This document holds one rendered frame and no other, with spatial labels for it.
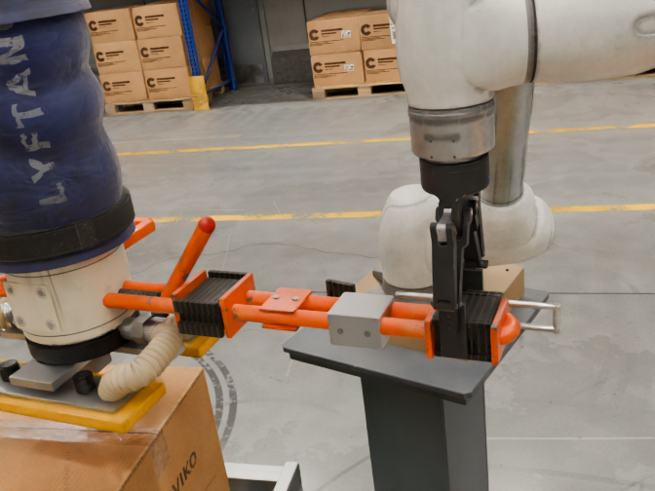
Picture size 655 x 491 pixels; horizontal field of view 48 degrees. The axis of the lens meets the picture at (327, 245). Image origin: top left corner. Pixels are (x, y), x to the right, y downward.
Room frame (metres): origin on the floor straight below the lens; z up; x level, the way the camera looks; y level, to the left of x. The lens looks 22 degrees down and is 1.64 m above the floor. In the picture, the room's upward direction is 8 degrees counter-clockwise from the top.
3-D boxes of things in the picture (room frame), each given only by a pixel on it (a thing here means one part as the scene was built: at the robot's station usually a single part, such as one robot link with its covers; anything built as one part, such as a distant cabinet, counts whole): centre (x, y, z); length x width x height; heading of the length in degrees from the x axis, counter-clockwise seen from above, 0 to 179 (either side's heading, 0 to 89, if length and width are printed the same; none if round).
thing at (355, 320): (0.81, -0.03, 1.20); 0.07 x 0.07 x 0.04; 65
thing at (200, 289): (0.91, 0.16, 1.21); 0.10 x 0.08 x 0.06; 155
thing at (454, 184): (0.76, -0.15, 1.37); 0.08 x 0.07 x 0.09; 154
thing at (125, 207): (1.02, 0.39, 1.32); 0.23 x 0.23 x 0.04
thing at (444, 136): (0.76, -0.15, 1.44); 0.09 x 0.09 x 0.06
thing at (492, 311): (0.75, -0.15, 1.20); 0.08 x 0.07 x 0.05; 65
